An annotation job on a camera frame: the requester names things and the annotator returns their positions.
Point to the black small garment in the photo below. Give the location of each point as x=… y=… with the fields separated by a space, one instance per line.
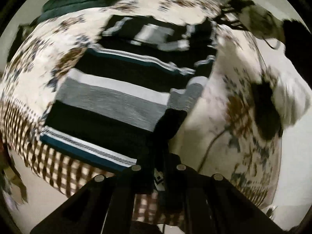
x=266 y=116

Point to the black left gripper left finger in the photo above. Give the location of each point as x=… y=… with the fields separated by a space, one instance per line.
x=103 y=205

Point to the white crumpled garment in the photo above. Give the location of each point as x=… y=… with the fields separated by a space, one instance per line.
x=290 y=99

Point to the floral bed sheet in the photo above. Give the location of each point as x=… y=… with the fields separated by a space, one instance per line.
x=219 y=135

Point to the black clothes pile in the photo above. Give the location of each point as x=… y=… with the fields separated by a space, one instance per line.
x=24 y=30

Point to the black grey striped sweater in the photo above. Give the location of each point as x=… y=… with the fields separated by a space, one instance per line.
x=130 y=92

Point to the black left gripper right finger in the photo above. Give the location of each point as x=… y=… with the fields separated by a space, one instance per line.
x=211 y=204

